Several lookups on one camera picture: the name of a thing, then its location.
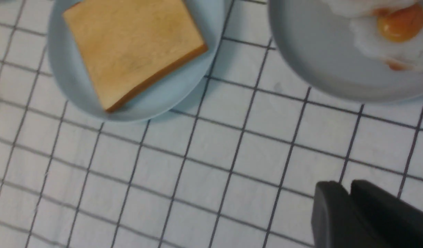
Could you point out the checkered white tablecloth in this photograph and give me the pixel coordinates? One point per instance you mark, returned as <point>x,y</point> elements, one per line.
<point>234,165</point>

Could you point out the light blue center plate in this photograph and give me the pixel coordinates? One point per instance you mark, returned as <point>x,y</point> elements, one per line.
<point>73,81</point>

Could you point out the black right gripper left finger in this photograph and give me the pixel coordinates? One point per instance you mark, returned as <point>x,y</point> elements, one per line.
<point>338,223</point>

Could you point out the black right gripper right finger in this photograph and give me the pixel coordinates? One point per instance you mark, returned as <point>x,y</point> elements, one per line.
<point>397,222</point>

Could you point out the fried egg right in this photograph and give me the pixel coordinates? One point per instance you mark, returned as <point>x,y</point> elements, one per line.
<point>395,39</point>

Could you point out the grey egg plate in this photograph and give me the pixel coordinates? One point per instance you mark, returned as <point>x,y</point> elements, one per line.
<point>318,46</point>

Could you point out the toast slice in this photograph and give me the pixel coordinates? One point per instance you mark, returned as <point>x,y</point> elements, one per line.
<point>128,45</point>

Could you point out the fried egg left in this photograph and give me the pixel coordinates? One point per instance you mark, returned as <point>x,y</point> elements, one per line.
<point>360,8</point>

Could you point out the fried egg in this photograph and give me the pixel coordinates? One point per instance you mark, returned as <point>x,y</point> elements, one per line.
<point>360,8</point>
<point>395,39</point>

